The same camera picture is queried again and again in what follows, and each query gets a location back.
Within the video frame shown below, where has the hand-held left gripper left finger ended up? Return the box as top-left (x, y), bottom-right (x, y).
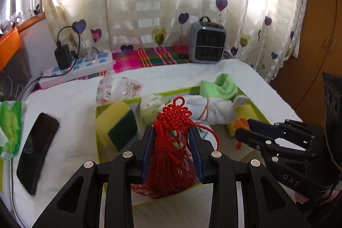
top-left (32, 126), bottom-right (155, 228)

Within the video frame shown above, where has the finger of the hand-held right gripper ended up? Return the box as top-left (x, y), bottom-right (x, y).
top-left (234, 127), bottom-right (317, 162)
top-left (247, 118), bottom-right (320, 150)

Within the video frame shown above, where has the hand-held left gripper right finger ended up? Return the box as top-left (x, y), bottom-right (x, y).
top-left (189, 128), bottom-right (312, 228)

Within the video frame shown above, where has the small orange tassel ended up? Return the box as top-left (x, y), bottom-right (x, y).
top-left (234, 118), bottom-right (251, 151)

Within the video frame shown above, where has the yellow green scouring sponge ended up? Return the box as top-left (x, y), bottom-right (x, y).
top-left (227, 104), bottom-right (257, 138)
top-left (96, 100), bottom-right (139, 152)

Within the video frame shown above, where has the red knot tassel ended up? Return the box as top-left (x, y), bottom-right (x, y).
top-left (130, 96), bottom-right (221, 200)

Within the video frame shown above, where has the printed cloth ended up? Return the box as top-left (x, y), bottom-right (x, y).
top-left (139, 93), bottom-right (165, 126)

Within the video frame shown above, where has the yellow-green cardboard box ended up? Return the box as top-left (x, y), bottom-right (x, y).
top-left (95, 85), bottom-right (271, 207)

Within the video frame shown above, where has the white cloth bundle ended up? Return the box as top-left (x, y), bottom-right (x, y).
top-left (184, 96), bottom-right (237, 126)

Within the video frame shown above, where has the light green cloth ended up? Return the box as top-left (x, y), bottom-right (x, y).
top-left (199, 73), bottom-right (238, 101)

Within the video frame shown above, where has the clear plastic wrapper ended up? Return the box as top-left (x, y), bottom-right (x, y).
top-left (96, 73), bottom-right (145, 106)

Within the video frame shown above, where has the plaid blanket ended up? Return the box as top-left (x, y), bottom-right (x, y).
top-left (112, 45), bottom-right (231, 74)

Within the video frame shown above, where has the grey desk heater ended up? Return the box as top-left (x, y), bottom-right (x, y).
top-left (188, 16), bottom-right (228, 65)

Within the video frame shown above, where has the white power strip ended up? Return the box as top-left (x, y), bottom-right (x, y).
top-left (36, 50), bottom-right (114, 90)

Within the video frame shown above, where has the black smartphone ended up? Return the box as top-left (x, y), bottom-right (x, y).
top-left (16, 112), bottom-right (60, 196)

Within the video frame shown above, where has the wooden cabinet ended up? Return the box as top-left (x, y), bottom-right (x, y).
top-left (267, 0), bottom-right (342, 122)

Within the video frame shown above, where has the black charger adapter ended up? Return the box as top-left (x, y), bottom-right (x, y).
top-left (54, 42), bottom-right (73, 71)

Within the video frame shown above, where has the green tissue packet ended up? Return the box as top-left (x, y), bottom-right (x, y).
top-left (0, 100), bottom-right (26, 162)

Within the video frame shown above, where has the black charger cable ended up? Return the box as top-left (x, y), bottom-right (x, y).
top-left (57, 26), bottom-right (84, 59)

